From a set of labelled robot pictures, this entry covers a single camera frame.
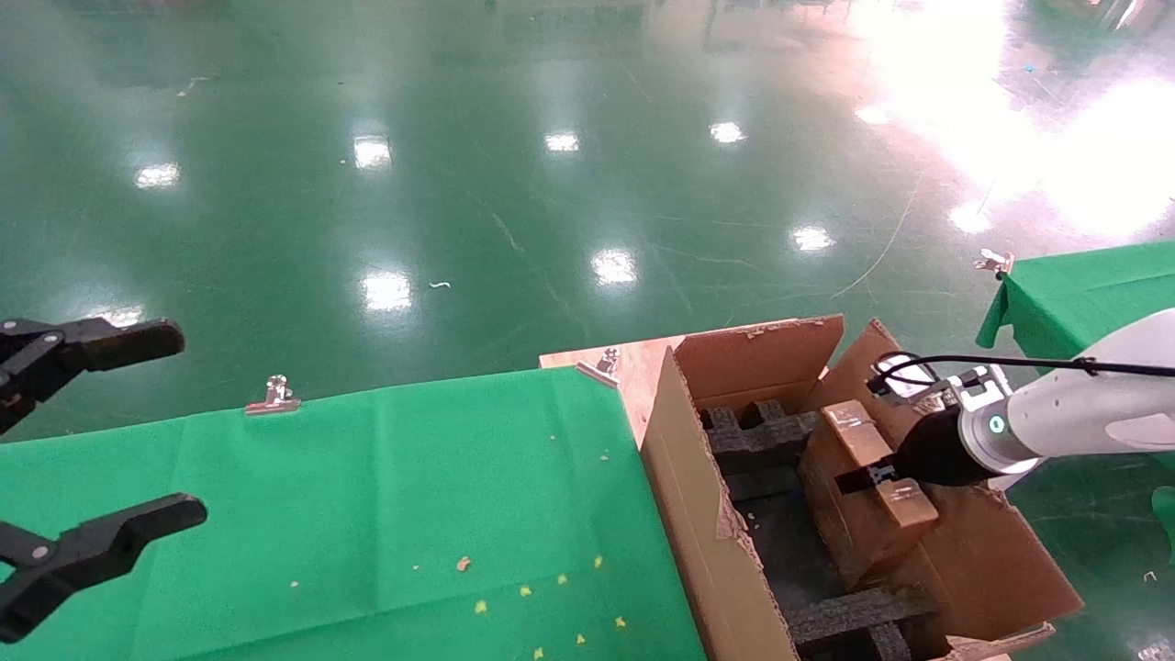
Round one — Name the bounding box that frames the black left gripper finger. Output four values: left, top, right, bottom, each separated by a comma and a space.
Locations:
0, 494, 208, 644
0, 317, 186, 437

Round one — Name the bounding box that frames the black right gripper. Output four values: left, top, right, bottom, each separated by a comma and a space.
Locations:
837, 409, 997, 494

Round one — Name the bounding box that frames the small taped cardboard box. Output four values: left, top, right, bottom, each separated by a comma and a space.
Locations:
797, 399, 940, 588

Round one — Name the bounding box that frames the large open cardboard carton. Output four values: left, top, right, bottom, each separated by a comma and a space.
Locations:
640, 314, 1084, 661

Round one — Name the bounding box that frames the large green table cloth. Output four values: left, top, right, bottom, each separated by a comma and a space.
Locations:
0, 367, 708, 661

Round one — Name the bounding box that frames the small green table cloth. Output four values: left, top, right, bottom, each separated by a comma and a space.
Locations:
975, 241, 1175, 364

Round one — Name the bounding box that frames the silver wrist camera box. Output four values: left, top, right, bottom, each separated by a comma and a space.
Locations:
872, 372, 946, 414

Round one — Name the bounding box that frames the silver camera mount bracket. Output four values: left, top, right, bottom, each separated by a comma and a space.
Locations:
936, 365, 1011, 416

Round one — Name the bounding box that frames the black camera cable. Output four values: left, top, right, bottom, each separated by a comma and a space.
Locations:
867, 353, 1175, 398

